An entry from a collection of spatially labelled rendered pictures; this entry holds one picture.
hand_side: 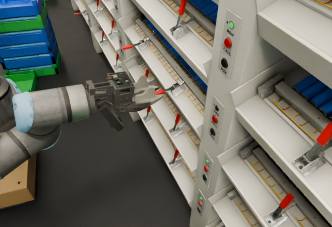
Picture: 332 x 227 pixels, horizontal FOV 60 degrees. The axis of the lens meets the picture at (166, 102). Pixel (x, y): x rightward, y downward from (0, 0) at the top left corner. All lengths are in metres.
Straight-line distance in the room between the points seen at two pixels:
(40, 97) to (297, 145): 0.54
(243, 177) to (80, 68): 1.45
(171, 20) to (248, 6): 0.37
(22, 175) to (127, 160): 0.44
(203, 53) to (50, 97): 0.37
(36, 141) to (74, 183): 0.58
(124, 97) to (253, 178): 0.37
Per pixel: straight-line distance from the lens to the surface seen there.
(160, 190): 1.29
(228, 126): 0.61
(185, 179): 1.13
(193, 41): 0.72
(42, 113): 0.71
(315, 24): 0.43
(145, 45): 1.05
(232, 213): 0.87
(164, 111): 1.07
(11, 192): 1.25
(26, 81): 1.95
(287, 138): 0.53
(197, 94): 0.81
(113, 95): 0.75
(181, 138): 0.99
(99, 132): 1.51
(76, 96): 0.72
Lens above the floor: 1.12
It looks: 44 degrees down
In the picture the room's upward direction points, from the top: straight up
